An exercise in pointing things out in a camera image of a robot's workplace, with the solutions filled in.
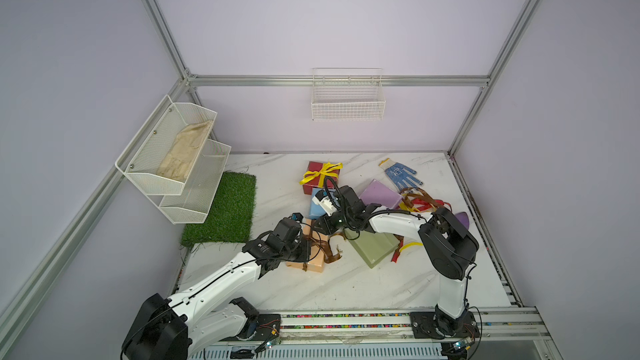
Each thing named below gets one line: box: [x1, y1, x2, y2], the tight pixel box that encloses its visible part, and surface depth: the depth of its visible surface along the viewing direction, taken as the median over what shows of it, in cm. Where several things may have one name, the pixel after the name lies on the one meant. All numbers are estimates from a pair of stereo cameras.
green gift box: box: [344, 227, 400, 270], surface depth 86 cm
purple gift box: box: [358, 178, 404, 210], surface depth 99 cm
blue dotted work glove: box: [378, 157, 424, 193], surface depth 113 cm
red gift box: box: [302, 160, 340, 195], surface depth 106 cm
